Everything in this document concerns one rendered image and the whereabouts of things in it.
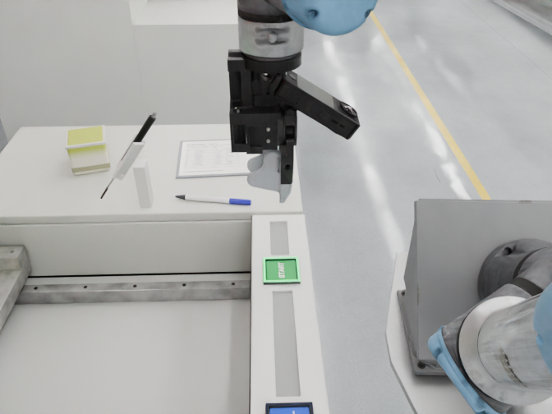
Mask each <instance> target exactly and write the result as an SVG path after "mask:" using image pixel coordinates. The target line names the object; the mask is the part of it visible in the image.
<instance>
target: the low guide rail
mask: <svg viewBox="0 0 552 414"><path fill-rule="evenodd" d="M238 299H251V287H250V280H228V281H190V282H152V283H79V284H42V285H24V286H23V288H22V289H21V292H20V294H19V296H18V298H17V299H16V302H15V304H14V305H24V304H60V303H96V302H132V301H203V300H238Z"/></svg>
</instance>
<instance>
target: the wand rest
mask: <svg viewBox="0 0 552 414"><path fill-rule="evenodd" d="M137 134H138V133H136V135H135V137H134V138H133V140H134V139H135V138H136V136H137ZM133 140H132V141H133ZM132 141H131V143H130V144H129V146H128V148H129V147H130V145H131V147H130V148H129V150H128V151H127V152H125V153H124V154H125V156H124V155H123V156H124V158H123V159H122V161H121V159H120V161H119V163H118V164H117V170H116V171H115V173H114V174H113V178H117V179H119V180H122V179H123V178H124V177H125V176H126V174H127V172H128V170H129V169H130V167H131V165H132V164H133V163H134V161H135V163H134V166H133V172H134V176H135V181H136V189H137V194H138V198H139V202H140V207H141V208H151V206H152V203H153V200H154V195H153V190H152V185H151V180H150V171H149V165H148V160H147V159H136V157H137V156H138V154H139V153H140V152H141V150H142V148H143V147H144V145H145V141H144V140H142V141H141V142H133V143H132ZM128 148H127V149H128ZM123 156H122V157H123Z"/></svg>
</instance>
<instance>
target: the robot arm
mask: <svg viewBox="0 0 552 414"><path fill-rule="evenodd" d="M491 1H493V2H495V3H497V4H499V5H500V6H501V7H504V8H505V9H507V10H509V11H511V12H512V13H514V14H516V15H517V16H520V17H521V18H522V19H524V20H526V21H528V22H530V23H532V24H533V25H535V26H536V27H538V28H540V29H542V30H543V31H545V32H547V33H548V34H550V35H552V0H491ZM377 2H378V0H237V23H238V42H239V49H229V50H228V73H229V89H230V110H229V121H230V136H231V151H232V153H245V152H246V154H258V155H257V156H255V157H253V158H251V159H249V160H248V162H247V168H248V170H249V171H250V173H249V174H248V175H247V182H248V184H249V185H250V186H253V187H257V188H261V189H266V190H271V191H276V192H278V193H279V203H284V202H285V200H286V199H287V198H288V197H289V195H290V194H291V191H292V178H293V164H294V146H297V110H298V111H300V112H301V113H304V114H305V115H307V116H308V117H310V118H312V119H313V120H315V121H317V122H318V123H320V124H322V125H323V126H325V127H327V128H329V129H330V130H331V131H332V132H334V133H335V134H337V135H340V136H342V137H343V138H345V139H347V140H349V139H350V138H351V137H352V136H353V135H354V133H355V132H356V131H357V129H358V128H359V127H360V126H361V125H360V122H359V118H358V116H357V111H356V109H355V108H353V107H352V106H350V105H349V104H347V103H344V102H343V101H340V100H339V99H336V98H335V97H333V96H332V95H331V94H329V93H327V92H326V91H324V90H322V89H321V88H320V87H318V86H316V85H314V84H312V83H311V82H309V81H308V80H306V79H305V78H303V77H302V76H299V75H298V74H297V73H296V72H294V71H293V70H295V69H297V68H298V67H299V66H300V65H301V51H302V49H303V48H304V27H305V28H307V29H310V30H315V31H317V32H319V33H321V34H323V35H329V36H339V35H345V34H348V33H351V32H353V31H354V30H356V29H357V28H359V27H360V26H361V25H362V24H364V23H365V22H366V18H367V17H368V15H370V12H371V11H373V10H374V9H375V6H376V3H377ZM277 149H278V150H277ZM477 286H478V294H479V298H480V302H479V303H477V304H476V305H475V306H473V307H472V308H471V309H469V310H467V311H466V312H464V313H463V314H462V315H460V316H459V317H458V318H456V319H455V320H453V321H451V322H450V323H449V324H447V325H445V326H441V327H440V328H439V329H438V332H436V333H435V334H433V335H432V336H431V337H430V338H429V340H428V348H429V350H430V352H431V353H432V355H433V356H434V357H435V359H436V360H437V362H438V363H439V364H440V366H441V367H442V369H443V370H444V372H445V373H446V374H447V376H448V377H449V378H450V379H451V381H452V382H453V384H454V385H455V387H456V388H457V389H458V391H459V392H460V394H461V395H462V396H463V397H464V399H465V400H466V401H467V403H468V404H469V406H470V407H471V409H472V410H473V411H474V412H475V414H505V413H506V411H507V410H508V409H509V408H511V407H513V406H514V405H520V406H524V405H532V404H536V403H540V402H543V401H545V400H546V399H548V398H550V397H552V243H549V242H547V241H542V240H538V239H531V238H527V239H519V240H515V241H509V242H506V243H504V244H503V245H501V246H499V247H497V248H496V249H494V250H493V251H492V252H491V253H490V254H489V255H488V256H487V258H486V259H485V261H484V263H483V265H482V266H481V270H480V273H479V277H478V285H477Z"/></svg>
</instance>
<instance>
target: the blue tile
mask: <svg viewBox="0 0 552 414"><path fill-rule="evenodd" d="M269 413H270V414H310V413H309V408H308V407H284V408H270V409H269Z"/></svg>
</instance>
